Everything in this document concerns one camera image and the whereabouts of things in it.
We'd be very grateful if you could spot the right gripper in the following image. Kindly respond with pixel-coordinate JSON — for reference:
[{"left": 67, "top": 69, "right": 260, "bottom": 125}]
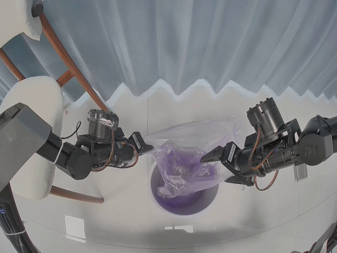
[{"left": 200, "top": 141, "right": 266, "bottom": 192}]

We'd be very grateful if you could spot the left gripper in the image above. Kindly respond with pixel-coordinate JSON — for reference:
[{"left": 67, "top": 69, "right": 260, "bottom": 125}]
[{"left": 117, "top": 131, "right": 148, "bottom": 168}]

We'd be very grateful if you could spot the purple plastic bag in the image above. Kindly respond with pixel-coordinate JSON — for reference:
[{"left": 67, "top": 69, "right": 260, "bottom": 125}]
[{"left": 143, "top": 116, "right": 243, "bottom": 217}]

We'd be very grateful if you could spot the white trash bin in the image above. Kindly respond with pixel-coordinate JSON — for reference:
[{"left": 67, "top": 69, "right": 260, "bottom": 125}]
[{"left": 147, "top": 161, "right": 220, "bottom": 218}]

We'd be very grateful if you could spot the pale blue curtain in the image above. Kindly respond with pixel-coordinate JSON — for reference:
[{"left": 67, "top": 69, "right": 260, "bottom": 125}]
[{"left": 0, "top": 0, "right": 337, "bottom": 107}]

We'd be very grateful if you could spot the white padded wooden chair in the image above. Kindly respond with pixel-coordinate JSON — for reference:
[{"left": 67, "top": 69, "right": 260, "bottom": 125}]
[{"left": 0, "top": 0, "right": 109, "bottom": 205}]

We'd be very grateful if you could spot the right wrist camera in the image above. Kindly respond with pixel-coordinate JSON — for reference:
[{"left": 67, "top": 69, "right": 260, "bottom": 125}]
[{"left": 244, "top": 135, "right": 261, "bottom": 148}]

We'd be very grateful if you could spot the black cable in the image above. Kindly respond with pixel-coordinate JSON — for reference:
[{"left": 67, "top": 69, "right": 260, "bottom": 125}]
[{"left": 60, "top": 120, "right": 81, "bottom": 140}]

